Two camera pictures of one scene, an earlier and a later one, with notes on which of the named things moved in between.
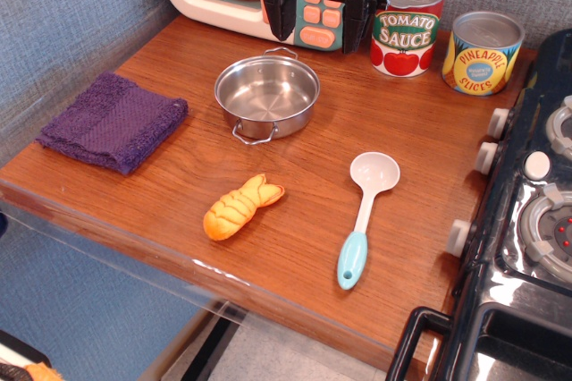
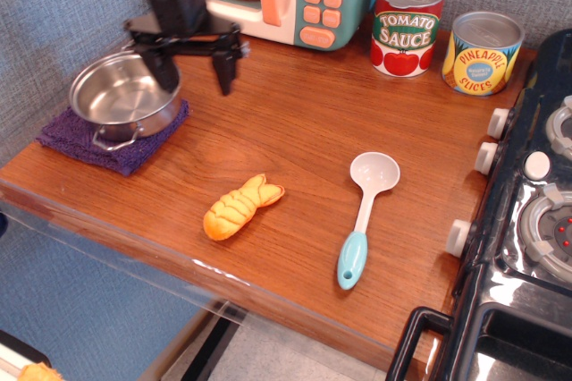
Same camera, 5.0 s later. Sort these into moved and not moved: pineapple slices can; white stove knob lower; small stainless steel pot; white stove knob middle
Moved: small stainless steel pot
Not moved: white stove knob lower; white stove knob middle; pineapple slices can
